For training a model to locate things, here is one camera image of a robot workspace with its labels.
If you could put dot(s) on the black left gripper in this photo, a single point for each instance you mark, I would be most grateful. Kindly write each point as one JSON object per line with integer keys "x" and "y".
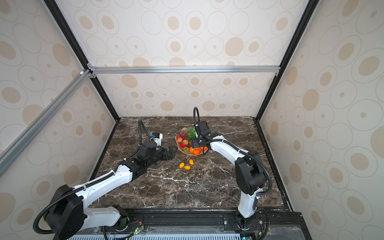
{"x": 171, "y": 155}

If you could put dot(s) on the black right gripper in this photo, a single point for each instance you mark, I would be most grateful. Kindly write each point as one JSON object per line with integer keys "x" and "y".
{"x": 194, "y": 143}

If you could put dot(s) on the green fake grape bunch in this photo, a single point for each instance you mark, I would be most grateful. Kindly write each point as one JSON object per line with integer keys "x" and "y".
{"x": 191, "y": 133}

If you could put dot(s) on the pink scalloped fruit bowl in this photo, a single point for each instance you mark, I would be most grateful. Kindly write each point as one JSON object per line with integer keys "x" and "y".
{"x": 189, "y": 153}

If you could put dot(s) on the red yellow-tipped fake strawberry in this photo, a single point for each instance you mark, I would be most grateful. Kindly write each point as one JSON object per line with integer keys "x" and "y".
{"x": 179, "y": 138}

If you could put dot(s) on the red fake grape bunch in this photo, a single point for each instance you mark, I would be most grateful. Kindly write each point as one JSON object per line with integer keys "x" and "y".
{"x": 184, "y": 135}

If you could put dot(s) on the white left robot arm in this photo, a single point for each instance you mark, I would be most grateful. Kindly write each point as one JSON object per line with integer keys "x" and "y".
{"x": 96, "y": 192}

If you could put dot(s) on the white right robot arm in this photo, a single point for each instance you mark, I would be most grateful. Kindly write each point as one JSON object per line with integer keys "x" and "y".
{"x": 252, "y": 176}

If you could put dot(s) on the silver horizontal aluminium bar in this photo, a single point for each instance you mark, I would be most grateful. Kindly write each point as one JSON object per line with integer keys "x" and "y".
{"x": 185, "y": 70}

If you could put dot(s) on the silver diagonal aluminium bar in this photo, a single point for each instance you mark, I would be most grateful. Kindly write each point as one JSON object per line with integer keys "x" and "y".
{"x": 25, "y": 138}

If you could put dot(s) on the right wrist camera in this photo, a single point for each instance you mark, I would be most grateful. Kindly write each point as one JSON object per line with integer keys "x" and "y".
{"x": 202, "y": 129}

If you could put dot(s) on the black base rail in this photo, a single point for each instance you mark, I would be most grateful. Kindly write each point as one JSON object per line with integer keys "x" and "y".
{"x": 225, "y": 218}

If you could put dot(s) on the black vertical frame post right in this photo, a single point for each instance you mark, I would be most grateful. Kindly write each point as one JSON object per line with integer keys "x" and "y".
{"x": 302, "y": 25}

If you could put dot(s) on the black vertical frame post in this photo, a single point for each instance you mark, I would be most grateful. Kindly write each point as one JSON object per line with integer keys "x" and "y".
{"x": 59, "y": 18}
{"x": 302, "y": 25}

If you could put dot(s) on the black vertical frame post left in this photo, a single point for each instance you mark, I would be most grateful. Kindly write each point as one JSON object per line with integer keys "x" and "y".
{"x": 59, "y": 18}

